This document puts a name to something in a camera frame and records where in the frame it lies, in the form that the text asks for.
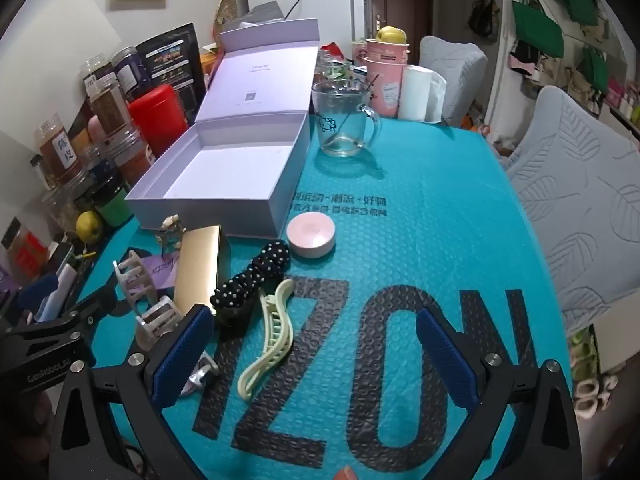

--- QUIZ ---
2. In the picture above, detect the glass with green print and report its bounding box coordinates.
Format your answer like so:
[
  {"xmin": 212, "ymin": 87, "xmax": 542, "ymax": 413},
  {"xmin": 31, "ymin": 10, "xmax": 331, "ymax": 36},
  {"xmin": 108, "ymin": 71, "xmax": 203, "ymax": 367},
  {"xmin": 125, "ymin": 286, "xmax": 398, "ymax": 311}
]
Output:
[{"xmin": 320, "ymin": 57, "xmax": 351, "ymax": 83}]

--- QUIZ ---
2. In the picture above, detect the tall brown spice jar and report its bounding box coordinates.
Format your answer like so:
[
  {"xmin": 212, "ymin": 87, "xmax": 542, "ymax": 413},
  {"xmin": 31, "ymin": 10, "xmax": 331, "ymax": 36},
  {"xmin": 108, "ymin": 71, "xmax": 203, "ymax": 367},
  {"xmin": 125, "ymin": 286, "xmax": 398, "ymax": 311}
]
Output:
[{"xmin": 86, "ymin": 80, "xmax": 131, "ymax": 138}]

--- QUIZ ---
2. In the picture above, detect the black pouch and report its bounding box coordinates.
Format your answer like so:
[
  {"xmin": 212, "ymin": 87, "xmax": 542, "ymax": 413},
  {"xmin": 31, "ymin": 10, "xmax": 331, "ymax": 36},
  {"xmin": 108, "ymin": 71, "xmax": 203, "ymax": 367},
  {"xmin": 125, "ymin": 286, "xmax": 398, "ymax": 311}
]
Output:
[{"xmin": 136, "ymin": 23, "xmax": 208, "ymax": 111}]

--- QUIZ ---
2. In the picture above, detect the small clear jar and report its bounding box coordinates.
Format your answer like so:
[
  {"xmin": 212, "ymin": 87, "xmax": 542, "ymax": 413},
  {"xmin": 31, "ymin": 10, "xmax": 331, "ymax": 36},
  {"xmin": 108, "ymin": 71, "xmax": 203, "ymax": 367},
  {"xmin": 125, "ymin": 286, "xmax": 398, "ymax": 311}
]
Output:
[{"xmin": 42, "ymin": 180, "xmax": 93, "ymax": 231}]

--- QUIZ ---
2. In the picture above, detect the orange packet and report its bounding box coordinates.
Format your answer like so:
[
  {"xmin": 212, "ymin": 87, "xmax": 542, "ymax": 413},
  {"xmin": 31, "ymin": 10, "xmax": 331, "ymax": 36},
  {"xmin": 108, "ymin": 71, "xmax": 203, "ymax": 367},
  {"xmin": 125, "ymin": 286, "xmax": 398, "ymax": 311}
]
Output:
[{"xmin": 200, "ymin": 45, "xmax": 223, "ymax": 91}]

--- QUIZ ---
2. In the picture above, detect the pink paper cup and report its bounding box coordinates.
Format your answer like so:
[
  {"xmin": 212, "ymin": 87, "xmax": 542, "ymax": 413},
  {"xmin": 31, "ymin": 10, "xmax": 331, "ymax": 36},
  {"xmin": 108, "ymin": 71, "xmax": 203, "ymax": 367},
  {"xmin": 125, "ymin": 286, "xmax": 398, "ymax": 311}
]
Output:
[
  {"xmin": 365, "ymin": 37, "xmax": 411, "ymax": 67},
  {"xmin": 363, "ymin": 56, "xmax": 405, "ymax": 120}
]

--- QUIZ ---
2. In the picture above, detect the clear jar dark label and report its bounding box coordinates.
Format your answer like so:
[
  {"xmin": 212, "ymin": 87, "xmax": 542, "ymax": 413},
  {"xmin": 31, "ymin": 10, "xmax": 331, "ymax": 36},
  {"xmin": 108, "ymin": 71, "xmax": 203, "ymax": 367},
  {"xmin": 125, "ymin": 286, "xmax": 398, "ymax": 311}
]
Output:
[{"xmin": 81, "ymin": 53, "xmax": 118, "ymax": 92}]

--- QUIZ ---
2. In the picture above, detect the lavender gift box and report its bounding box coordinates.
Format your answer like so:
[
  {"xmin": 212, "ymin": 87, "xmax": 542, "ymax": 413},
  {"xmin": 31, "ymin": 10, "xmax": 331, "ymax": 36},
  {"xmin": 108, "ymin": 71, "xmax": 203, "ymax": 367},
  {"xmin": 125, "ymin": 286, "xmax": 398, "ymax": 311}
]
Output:
[{"xmin": 125, "ymin": 18, "xmax": 321, "ymax": 238}]

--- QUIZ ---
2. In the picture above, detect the paper towel roll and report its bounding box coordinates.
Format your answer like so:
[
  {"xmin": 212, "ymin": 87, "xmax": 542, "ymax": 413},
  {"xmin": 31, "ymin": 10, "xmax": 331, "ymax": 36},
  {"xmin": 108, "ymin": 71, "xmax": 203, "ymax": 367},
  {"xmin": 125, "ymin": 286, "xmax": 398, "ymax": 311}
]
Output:
[{"xmin": 398, "ymin": 65, "xmax": 447, "ymax": 123}]

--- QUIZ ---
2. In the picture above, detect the small purple box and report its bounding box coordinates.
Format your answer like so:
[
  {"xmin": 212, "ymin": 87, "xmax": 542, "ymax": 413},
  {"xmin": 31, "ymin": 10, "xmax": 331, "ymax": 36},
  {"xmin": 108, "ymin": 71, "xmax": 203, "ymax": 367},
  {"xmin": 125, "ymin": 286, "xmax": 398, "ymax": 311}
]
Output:
[{"xmin": 132, "ymin": 255, "xmax": 181, "ymax": 301}]

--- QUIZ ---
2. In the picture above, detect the white fridge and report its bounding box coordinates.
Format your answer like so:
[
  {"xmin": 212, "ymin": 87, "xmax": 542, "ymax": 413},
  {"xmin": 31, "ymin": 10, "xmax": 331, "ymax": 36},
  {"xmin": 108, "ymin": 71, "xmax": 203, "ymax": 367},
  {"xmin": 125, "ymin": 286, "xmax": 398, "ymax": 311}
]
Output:
[{"xmin": 245, "ymin": 0, "xmax": 366, "ymax": 51}]

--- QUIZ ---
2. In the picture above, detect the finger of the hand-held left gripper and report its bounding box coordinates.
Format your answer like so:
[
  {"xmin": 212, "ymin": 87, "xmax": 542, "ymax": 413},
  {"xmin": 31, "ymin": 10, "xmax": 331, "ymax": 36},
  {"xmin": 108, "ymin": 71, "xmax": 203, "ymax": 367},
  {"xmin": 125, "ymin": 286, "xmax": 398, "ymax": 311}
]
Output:
[
  {"xmin": 60, "ymin": 287, "xmax": 121, "ymax": 335},
  {"xmin": 15, "ymin": 272, "xmax": 58, "ymax": 323}
]

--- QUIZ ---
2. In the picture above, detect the brown patterned hair clip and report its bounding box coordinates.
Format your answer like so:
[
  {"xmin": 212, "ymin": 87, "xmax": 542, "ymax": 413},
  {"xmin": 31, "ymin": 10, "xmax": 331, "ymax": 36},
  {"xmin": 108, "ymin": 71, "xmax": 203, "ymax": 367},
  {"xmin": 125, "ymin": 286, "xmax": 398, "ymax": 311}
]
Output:
[{"xmin": 157, "ymin": 215, "xmax": 186, "ymax": 251}]

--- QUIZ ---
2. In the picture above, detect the white plastic tube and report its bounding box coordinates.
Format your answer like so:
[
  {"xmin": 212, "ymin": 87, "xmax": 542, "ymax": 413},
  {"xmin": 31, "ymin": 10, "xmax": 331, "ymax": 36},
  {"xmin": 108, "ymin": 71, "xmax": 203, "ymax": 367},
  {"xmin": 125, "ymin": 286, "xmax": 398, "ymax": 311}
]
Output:
[{"xmin": 39, "ymin": 265, "xmax": 76, "ymax": 322}]

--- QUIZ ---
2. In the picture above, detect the teal bubble mat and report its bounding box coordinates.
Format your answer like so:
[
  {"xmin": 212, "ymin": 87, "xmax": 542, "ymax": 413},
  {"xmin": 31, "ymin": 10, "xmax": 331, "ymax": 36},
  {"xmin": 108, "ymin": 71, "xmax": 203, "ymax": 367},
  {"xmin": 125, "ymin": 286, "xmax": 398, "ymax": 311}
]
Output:
[{"xmin": 75, "ymin": 110, "xmax": 573, "ymax": 480}]

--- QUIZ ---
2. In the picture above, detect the pink round case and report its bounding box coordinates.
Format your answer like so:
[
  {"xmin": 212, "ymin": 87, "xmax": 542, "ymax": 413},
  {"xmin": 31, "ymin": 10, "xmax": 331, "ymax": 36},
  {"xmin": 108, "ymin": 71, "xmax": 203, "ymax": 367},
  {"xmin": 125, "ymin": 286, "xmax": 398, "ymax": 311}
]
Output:
[{"xmin": 286, "ymin": 212, "xmax": 337, "ymax": 261}]

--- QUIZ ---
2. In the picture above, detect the pale green hair claw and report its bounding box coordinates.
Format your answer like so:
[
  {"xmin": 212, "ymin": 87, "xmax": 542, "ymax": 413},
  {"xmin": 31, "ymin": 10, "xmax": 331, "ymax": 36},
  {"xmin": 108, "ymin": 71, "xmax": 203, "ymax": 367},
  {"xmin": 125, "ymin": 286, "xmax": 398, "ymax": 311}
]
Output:
[{"xmin": 237, "ymin": 278, "xmax": 296, "ymax": 401}]

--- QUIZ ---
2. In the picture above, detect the yellow lemon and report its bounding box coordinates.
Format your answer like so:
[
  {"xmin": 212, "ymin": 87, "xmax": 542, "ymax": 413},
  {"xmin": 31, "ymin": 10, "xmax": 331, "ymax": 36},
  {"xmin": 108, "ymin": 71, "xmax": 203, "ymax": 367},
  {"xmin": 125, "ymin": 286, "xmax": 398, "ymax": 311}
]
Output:
[{"xmin": 76, "ymin": 210, "xmax": 105, "ymax": 242}]

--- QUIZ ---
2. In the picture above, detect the white label spice jar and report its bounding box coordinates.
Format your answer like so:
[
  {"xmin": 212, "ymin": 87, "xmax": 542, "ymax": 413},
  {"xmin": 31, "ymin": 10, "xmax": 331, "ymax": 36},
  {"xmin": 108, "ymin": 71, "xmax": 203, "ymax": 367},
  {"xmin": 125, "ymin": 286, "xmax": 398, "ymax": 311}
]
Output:
[{"xmin": 34, "ymin": 115, "xmax": 83, "ymax": 186}]

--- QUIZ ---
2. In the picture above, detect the woven fan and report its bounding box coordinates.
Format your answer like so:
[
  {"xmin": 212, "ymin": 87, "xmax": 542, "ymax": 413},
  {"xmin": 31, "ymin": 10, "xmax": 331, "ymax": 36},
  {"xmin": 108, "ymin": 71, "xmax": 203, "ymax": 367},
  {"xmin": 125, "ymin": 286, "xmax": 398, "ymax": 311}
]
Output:
[{"xmin": 216, "ymin": 0, "xmax": 238, "ymax": 41}]

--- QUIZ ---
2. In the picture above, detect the glass mug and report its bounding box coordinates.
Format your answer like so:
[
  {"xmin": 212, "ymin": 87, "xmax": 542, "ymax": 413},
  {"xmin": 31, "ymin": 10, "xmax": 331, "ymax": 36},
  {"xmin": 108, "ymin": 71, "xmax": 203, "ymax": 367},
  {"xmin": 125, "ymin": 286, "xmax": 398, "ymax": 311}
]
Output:
[{"xmin": 311, "ymin": 80, "xmax": 382, "ymax": 157}]

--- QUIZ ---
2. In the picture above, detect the clear jar red spice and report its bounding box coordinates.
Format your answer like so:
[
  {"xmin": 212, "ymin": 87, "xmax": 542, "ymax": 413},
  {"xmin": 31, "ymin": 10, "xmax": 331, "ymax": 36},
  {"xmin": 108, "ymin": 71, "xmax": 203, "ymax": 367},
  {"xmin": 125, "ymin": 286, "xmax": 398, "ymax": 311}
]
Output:
[{"xmin": 112, "ymin": 127, "xmax": 156, "ymax": 186}]

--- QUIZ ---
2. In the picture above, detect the grey plastic bag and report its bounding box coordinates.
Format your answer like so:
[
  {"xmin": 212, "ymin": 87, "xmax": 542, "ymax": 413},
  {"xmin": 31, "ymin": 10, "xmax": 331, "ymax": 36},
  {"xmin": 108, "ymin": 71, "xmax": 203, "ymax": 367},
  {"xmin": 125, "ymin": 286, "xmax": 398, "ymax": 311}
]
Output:
[{"xmin": 222, "ymin": 1, "xmax": 286, "ymax": 33}]

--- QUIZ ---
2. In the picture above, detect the dark jar green label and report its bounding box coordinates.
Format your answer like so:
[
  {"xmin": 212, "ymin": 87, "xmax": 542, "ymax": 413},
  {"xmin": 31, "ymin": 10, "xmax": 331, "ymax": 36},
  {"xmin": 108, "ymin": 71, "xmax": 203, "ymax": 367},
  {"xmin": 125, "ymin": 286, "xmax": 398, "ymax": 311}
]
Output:
[{"xmin": 92, "ymin": 180, "xmax": 132, "ymax": 228}]

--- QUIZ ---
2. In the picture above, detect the red canister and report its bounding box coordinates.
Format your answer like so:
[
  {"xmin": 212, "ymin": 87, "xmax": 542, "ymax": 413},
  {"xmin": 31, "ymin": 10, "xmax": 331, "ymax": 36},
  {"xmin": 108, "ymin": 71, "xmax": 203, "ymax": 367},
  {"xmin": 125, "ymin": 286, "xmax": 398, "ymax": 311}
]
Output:
[{"xmin": 127, "ymin": 85, "xmax": 188, "ymax": 158}]

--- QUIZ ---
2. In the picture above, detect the dark metal tin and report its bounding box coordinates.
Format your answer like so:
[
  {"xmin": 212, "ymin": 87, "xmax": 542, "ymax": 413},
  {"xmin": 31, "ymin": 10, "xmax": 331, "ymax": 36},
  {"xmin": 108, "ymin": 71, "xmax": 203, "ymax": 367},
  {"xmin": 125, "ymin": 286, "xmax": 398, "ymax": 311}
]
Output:
[{"xmin": 47, "ymin": 242, "xmax": 76, "ymax": 271}]

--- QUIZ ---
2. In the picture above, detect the black polka-dot hair clip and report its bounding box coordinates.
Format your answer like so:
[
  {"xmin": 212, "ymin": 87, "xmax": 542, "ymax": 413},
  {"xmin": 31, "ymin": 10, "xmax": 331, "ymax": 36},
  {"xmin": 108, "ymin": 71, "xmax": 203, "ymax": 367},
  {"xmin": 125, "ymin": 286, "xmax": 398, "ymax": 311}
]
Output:
[{"xmin": 210, "ymin": 240, "xmax": 292, "ymax": 328}]

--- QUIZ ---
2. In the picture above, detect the metal spoon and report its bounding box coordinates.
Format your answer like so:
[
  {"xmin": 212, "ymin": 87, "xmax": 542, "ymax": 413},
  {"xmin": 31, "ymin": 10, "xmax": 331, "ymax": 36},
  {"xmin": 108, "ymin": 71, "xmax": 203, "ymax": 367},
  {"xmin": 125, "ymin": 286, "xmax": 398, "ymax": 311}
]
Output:
[{"xmin": 327, "ymin": 74, "xmax": 380, "ymax": 150}]

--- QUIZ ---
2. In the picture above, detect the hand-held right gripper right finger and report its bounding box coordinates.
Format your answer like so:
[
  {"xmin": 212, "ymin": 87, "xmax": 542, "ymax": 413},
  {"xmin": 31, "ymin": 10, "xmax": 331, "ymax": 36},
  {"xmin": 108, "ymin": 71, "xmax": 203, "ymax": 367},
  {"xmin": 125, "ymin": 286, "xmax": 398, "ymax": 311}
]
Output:
[{"xmin": 415, "ymin": 307, "xmax": 583, "ymax": 480}]

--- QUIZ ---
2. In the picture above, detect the dark hanging handbag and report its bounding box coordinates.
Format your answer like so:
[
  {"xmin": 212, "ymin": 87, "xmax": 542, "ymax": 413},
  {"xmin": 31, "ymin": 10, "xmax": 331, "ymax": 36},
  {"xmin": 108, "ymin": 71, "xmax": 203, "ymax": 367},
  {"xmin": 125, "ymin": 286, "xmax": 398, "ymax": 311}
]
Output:
[{"xmin": 467, "ymin": 0, "xmax": 498, "ymax": 38}]

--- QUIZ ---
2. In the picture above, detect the dark purple jar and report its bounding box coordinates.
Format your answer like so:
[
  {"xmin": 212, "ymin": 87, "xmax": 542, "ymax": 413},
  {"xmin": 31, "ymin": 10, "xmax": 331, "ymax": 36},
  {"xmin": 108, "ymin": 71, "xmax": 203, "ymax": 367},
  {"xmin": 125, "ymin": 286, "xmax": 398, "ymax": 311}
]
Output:
[{"xmin": 111, "ymin": 46, "xmax": 148, "ymax": 101}]

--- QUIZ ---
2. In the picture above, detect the red label packet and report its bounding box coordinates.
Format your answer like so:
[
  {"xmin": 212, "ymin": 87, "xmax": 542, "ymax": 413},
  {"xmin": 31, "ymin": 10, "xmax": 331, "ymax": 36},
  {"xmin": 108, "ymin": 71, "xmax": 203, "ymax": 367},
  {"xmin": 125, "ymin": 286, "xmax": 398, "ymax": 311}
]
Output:
[{"xmin": 7, "ymin": 222, "xmax": 48, "ymax": 280}]

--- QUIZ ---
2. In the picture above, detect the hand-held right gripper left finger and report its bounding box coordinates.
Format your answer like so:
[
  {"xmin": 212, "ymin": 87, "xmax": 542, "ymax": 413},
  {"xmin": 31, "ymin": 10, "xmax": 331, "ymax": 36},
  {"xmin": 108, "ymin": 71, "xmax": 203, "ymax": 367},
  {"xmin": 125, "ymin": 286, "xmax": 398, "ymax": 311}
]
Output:
[{"xmin": 47, "ymin": 304, "xmax": 216, "ymax": 480}]

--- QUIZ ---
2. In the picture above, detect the grey quilted chair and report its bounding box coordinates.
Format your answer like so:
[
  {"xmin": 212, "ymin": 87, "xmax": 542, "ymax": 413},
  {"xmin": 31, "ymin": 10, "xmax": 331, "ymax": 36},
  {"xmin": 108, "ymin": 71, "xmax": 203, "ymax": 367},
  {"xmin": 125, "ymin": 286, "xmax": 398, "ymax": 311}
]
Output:
[
  {"xmin": 419, "ymin": 36, "xmax": 488, "ymax": 128},
  {"xmin": 505, "ymin": 85, "xmax": 640, "ymax": 326}
]

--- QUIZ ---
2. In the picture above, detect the brown door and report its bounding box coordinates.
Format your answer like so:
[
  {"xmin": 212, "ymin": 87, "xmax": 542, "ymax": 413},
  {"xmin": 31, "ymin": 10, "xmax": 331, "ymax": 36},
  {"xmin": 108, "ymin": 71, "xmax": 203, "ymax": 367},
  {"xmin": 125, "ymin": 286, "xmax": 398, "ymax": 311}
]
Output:
[{"xmin": 370, "ymin": 0, "xmax": 433, "ymax": 53}]

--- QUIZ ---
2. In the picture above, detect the gold rectangular box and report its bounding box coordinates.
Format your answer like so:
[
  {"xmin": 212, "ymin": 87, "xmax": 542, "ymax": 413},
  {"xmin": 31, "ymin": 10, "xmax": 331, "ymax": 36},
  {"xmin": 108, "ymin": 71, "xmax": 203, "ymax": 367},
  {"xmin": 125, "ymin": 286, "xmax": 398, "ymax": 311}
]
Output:
[{"xmin": 172, "ymin": 225, "xmax": 232, "ymax": 321}]

